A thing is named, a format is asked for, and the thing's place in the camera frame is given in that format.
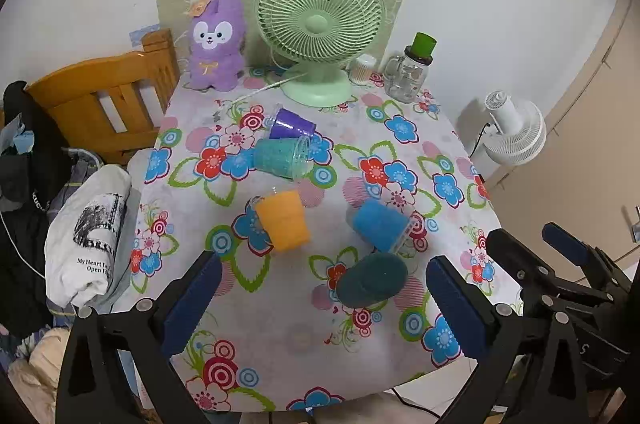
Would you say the dark teal cup yellow rim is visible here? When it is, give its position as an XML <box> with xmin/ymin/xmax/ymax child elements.
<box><xmin>336</xmin><ymin>253</ymin><xmax>408</xmax><ymax>308</ymax></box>

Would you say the blue plastic cup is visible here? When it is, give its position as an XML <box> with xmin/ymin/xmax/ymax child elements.
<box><xmin>352</xmin><ymin>199</ymin><xmax>412</xmax><ymax>253</ymax></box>

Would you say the orange plastic cup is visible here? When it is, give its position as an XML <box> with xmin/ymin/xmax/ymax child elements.
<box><xmin>255</xmin><ymin>190</ymin><xmax>310</xmax><ymax>251</ymax></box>

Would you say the green cup on jar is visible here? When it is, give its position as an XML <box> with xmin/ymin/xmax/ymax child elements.
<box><xmin>410</xmin><ymin>32</ymin><xmax>437</xmax><ymax>60</ymax></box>

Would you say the teal glitter plastic cup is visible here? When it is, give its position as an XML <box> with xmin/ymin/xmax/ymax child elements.
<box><xmin>253</xmin><ymin>136</ymin><xmax>312</xmax><ymax>180</ymax></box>

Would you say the purple plastic cup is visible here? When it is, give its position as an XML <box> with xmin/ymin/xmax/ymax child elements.
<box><xmin>264</xmin><ymin>104</ymin><xmax>316</xmax><ymax>139</ymax></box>

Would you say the white standing fan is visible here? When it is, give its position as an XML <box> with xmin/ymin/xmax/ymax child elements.
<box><xmin>483</xmin><ymin>90</ymin><xmax>547</xmax><ymax>167</ymax></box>

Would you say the white printed t-shirt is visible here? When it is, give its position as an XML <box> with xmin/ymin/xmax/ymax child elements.
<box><xmin>44</xmin><ymin>165</ymin><xmax>131</xmax><ymax>308</ymax></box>

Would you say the floral tablecloth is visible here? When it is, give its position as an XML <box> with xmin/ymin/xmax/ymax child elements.
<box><xmin>118</xmin><ymin>68</ymin><xmax>522</xmax><ymax>414</ymax></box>

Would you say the dark clothes pile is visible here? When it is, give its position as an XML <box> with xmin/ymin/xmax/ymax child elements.
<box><xmin>1</xmin><ymin>81</ymin><xmax>79</xmax><ymax>338</ymax></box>

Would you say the glass mason jar mug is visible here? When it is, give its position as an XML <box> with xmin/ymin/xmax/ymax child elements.
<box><xmin>383</xmin><ymin>46</ymin><xmax>433</xmax><ymax>104</ymax></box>

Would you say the wooden chair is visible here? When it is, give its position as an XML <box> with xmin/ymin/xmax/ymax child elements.
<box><xmin>27</xmin><ymin>28</ymin><xmax>179</xmax><ymax>165</ymax></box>

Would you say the cotton swab container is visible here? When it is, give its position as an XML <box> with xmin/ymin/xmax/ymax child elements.
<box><xmin>348</xmin><ymin>53</ymin><xmax>378</xmax><ymax>86</ymax></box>

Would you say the green desk fan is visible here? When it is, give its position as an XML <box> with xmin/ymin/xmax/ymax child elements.
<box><xmin>255</xmin><ymin>0</ymin><xmax>385</xmax><ymax>109</ymax></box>

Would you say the purple plush toy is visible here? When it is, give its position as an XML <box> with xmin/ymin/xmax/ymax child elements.
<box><xmin>188</xmin><ymin>0</ymin><xmax>246</xmax><ymax>92</ymax></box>

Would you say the black fan cable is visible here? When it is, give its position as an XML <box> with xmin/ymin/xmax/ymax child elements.
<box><xmin>470</xmin><ymin>121</ymin><xmax>494</xmax><ymax>160</ymax></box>

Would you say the white fan power cable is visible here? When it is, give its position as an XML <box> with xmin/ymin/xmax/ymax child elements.
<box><xmin>219</xmin><ymin>70</ymin><xmax>309</xmax><ymax>108</ymax></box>

